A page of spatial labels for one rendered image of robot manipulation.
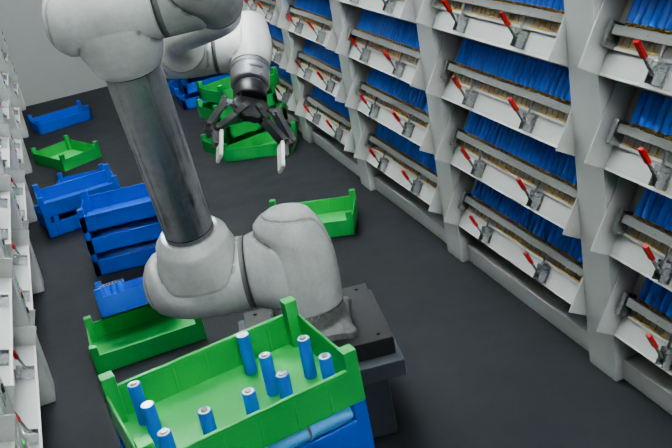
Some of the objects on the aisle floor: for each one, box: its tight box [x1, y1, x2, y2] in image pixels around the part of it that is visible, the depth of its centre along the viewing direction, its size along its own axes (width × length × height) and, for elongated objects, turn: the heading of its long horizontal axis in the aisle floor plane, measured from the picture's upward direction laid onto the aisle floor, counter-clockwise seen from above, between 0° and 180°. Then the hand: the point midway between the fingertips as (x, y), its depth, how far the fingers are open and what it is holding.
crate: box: [94, 276, 149, 319], centre depth 249 cm, size 30×20×8 cm
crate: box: [269, 189, 358, 237], centre depth 288 cm, size 30×20×8 cm
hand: (250, 160), depth 181 cm, fingers open, 13 cm apart
